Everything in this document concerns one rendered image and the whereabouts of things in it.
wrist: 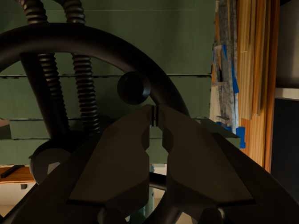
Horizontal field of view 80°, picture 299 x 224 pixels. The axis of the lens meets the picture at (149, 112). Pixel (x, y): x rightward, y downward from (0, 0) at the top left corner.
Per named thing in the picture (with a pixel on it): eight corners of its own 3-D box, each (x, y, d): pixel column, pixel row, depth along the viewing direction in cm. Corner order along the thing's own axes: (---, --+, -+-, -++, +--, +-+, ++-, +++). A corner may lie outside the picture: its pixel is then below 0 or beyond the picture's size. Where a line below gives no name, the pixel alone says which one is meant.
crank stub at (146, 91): (133, 114, 12) (106, 89, 12) (138, 104, 18) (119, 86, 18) (159, 88, 12) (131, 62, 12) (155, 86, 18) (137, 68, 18)
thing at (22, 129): (201, 119, 37) (200, 137, 38) (182, 106, 58) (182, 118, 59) (8, 120, 37) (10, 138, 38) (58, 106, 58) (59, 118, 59)
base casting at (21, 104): (215, 74, 36) (212, 119, 37) (174, 79, 93) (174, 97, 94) (-10, 76, 36) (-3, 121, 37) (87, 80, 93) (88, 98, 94)
